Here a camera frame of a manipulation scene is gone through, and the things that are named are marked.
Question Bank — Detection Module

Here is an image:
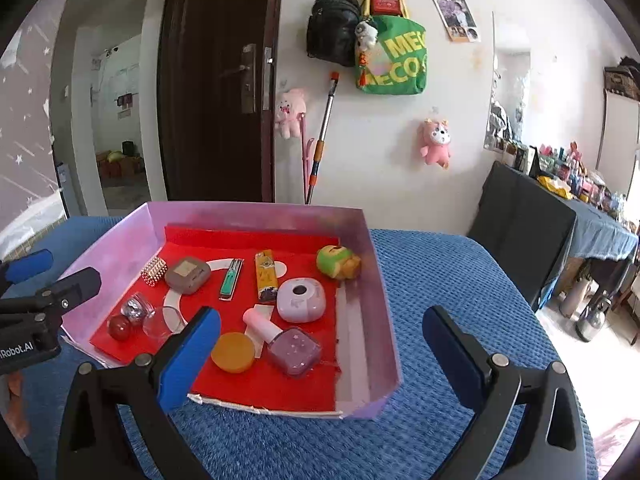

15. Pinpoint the clear glass perfume bottle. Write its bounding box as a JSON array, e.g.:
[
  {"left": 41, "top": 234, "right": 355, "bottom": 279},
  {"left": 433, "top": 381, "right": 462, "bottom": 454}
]
[{"left": 120, "top": 292, "right": 153, "bottom": 326}]

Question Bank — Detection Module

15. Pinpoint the brown earbud case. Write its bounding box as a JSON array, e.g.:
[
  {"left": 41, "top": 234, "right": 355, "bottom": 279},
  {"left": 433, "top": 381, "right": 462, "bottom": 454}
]
[{"left": 164, "top": 257, "right": 212, "bottom": 295}]

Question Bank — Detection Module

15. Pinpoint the yellow lighter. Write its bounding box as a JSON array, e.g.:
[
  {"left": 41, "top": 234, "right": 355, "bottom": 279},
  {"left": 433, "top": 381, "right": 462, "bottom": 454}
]
[{"left": 255, "top": 249, "right": 279, "bottom": 304}]

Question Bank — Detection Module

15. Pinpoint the green apple shaped toy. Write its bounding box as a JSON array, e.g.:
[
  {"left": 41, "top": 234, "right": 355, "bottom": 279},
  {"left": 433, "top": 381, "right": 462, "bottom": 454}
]
[{"left": 316, "top": 245, "right": 361, "bottom": 281}]

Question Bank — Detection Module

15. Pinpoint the red ball ornament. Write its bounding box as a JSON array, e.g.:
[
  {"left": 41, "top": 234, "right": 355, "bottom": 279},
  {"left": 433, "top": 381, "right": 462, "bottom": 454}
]
[{"left": 107, "top": 314, "right": 132, "bottom": 341}]

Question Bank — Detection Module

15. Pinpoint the clear plastic cup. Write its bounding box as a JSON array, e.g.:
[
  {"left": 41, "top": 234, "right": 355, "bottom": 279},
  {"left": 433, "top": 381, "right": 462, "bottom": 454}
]
[{"left": 142, "top": 306, "right": 186, "bottom": 344}]

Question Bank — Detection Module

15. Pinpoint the orange round soap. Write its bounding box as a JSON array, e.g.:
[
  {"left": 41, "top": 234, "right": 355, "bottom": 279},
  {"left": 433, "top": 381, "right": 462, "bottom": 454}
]
[{"left": 210, "top": 332, "right": 255, "bottom": 374}]

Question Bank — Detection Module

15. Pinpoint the silver kettle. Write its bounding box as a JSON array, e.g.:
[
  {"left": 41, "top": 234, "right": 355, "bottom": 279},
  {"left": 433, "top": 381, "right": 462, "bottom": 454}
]
[{"left": 575, "top": 295, "right": 612, "bottom": 342}]

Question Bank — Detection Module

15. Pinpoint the green nail clipper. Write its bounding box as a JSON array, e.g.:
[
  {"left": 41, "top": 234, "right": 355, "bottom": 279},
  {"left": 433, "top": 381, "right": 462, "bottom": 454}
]
[{"left": 218, "top": 258, "right": 244, "bottom": 301}]

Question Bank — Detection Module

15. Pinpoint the red Miniso paper liner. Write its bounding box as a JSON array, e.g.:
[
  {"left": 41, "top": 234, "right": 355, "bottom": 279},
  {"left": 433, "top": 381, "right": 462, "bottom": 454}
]
[{"left": 89, "top": 224, "right": 346, "bottom": 413}]

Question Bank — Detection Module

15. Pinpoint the pink cardboard tray box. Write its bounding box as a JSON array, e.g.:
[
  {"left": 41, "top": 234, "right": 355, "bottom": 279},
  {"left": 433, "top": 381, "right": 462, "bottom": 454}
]
[{"left": 62, "top": 202, "right": 401, "bottom": 419}]

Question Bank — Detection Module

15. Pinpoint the lilac round compact case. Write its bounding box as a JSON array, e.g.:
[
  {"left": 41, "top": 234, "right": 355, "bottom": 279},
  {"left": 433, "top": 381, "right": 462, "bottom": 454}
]
[{"left": 277, "top": 278, "right": 326, "bottom": 323}]

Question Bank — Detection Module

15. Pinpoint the black cloth side table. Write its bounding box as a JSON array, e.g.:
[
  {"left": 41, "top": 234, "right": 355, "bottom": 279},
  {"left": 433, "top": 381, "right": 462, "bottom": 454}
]
[{"left": 468, "top": 162, "right": 638, "bottom": 311}]

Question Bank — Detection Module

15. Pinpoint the pink hanging stick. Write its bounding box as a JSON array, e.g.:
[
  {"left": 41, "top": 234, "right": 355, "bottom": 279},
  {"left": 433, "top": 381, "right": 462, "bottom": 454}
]
[{"left": 298, "top": 113, "right": 316, "bottom": 203}]

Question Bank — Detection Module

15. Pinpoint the dark brown door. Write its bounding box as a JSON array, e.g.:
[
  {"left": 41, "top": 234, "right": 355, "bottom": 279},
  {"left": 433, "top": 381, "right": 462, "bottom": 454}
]
[{"left": 157, "top": 0, "right": 281, "bottom": 203}]

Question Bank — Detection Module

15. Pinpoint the pink plush toy left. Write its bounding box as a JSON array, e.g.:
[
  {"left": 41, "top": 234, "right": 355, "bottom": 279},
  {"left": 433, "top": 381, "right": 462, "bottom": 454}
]
[{"left": 274, "top": 88, "right": 306, "bottom": 139}]

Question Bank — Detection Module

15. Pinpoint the pink plush toy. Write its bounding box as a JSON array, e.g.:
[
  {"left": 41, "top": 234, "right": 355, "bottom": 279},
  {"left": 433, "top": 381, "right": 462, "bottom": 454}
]
[
  {"left": 419, "top": 118, "right": 451, "bottom": 169},
  {"left": 274, "top": 88, "right": 306, "bottom": 139}
]

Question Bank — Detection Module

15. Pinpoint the pink plush toy right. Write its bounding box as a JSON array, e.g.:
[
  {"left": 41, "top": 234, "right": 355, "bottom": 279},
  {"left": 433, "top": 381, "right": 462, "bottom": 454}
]
[{"left": 419, "top": 118, "right": 451, "bottom": 169}]

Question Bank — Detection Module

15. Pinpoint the black backpack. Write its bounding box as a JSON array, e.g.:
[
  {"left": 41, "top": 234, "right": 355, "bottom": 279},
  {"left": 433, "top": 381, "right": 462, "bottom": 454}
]
[{"left": 306, "top": 0, "right": 360, "bottom": 67}]

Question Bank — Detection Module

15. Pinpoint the green tote bag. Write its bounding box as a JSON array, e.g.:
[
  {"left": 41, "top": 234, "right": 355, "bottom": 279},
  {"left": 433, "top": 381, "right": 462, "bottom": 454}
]
[{"left": 355, "top": 15, "right": 427, "bottom": 96}]

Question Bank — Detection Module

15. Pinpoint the orange grey mop handle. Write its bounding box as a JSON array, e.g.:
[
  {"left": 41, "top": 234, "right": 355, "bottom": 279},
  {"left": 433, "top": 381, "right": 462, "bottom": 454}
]
[{"left": 305, "top": 72, "right": 340, "bottom": 205}]

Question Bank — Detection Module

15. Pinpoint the photo poster on wall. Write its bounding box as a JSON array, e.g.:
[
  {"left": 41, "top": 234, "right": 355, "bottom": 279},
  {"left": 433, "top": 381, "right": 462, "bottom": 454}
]
[{"left": 433, "top": 0, "right": 480, "bottom": 44}]

